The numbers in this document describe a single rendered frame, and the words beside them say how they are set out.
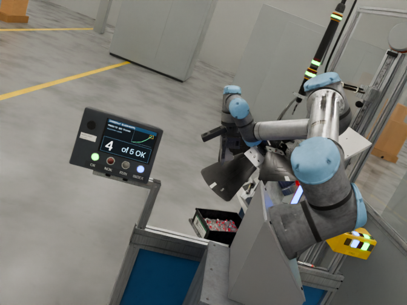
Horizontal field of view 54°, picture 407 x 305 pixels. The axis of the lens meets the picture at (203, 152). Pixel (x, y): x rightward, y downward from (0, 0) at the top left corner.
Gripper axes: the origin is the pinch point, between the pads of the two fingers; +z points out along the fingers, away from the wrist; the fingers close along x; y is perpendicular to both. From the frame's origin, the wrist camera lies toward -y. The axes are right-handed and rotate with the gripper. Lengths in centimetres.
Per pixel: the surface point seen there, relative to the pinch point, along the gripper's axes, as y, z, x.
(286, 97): 183, 101, 518
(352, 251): 50, 19, -38
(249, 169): 14.1, 4.3, 3.0
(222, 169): 1.8, 5.6, 4.9
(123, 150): -38, -23, -43
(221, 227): 0.1, 21.8, -19.5
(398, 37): 95, -55, 47
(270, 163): 19.6, -5.6, -11.7
